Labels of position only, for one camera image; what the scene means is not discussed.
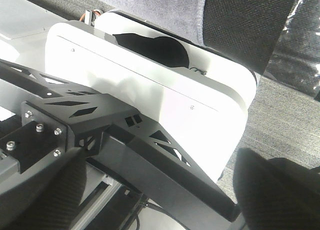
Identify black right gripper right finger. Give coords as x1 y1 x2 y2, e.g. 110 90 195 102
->
233 148 320 229

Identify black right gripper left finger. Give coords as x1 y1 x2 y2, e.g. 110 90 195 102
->
0 148 87 229

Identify grey blue towel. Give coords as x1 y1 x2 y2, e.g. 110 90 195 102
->
99 0 205 46

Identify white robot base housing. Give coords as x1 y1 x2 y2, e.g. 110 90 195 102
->
45 11 257 182

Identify clear tape strip right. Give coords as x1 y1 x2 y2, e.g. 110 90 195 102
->
263 0 320 101

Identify black table cloth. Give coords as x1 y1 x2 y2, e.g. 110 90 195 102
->
14 0 301 75

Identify black metal frame bracket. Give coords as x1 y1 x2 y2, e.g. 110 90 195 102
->
0 60 240 229

